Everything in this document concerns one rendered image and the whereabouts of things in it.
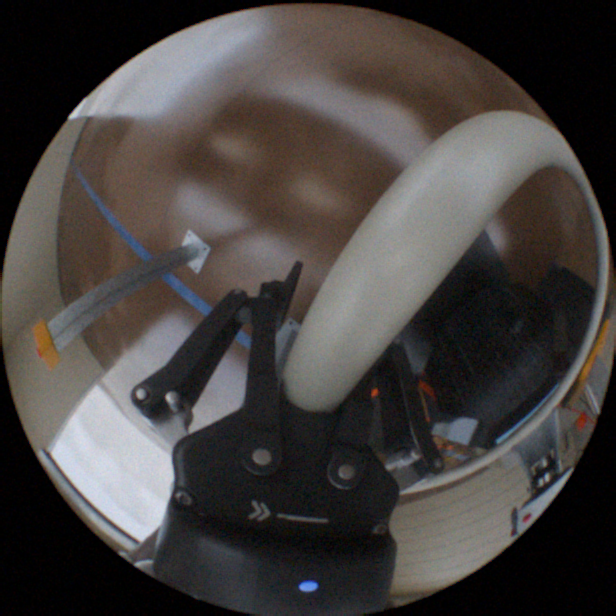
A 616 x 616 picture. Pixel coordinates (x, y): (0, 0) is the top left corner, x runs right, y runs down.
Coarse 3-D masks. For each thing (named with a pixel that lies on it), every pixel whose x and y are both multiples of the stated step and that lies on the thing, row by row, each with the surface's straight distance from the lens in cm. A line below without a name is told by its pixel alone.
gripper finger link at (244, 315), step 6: (276, 282) 17; (282, 282) 17; (252, 300) 14; (246, 306) 13; (252, 306) 13; (240, 312) 14; (246, 312) 14; (252, 312) 14; (234, 318) 14; (240, 318) 14; (246, 318) 14; (252, 318) 14; (252, 324) 14
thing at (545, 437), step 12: (552, 408) 48; (552, 420) 54; (540, 432) 59; (552, 432) 66; (528, 444) 60; (540, 444) 67; (552, 444) 77; (516, 456) 50; (528, 456) 68; (540, 456) 78; (528, 468) 70
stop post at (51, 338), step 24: (192, 240) 133; (144, 264) 106; (168, 264) 112; (192, 264) 136; (96, 288) 94; (120, 288) 94; (72, 312) 88; (96, 312) 91; (48, 336) 83; (72, 336) 90; (48, 360) 86
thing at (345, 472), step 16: (368, 384) 10; (352, 400) 9; (368, 400) 10; (352, 416) 8; (368, 416) 9; (336, 432) 8; (352, 432) 8; (368, 432) 8; (336, 448) 7; (352, 448) 7; (336, 464) 7; (352, 464) 7; (320, 480) 7; (336, 480) 7; (352, 480) 7
